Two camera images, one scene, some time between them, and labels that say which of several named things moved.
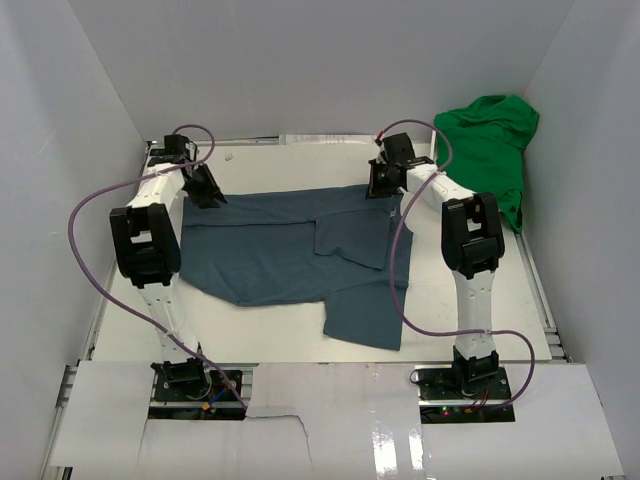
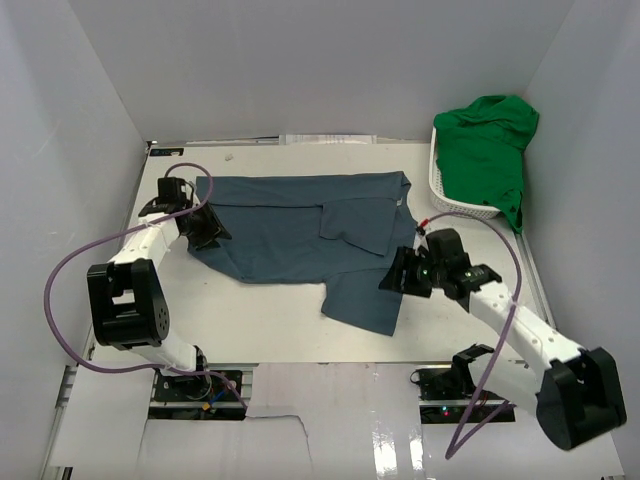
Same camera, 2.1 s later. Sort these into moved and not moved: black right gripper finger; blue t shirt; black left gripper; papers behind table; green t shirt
Moved: blue t shirt; black right gripper finger; black left gripper
Not moved: green t shirt; papers behind table
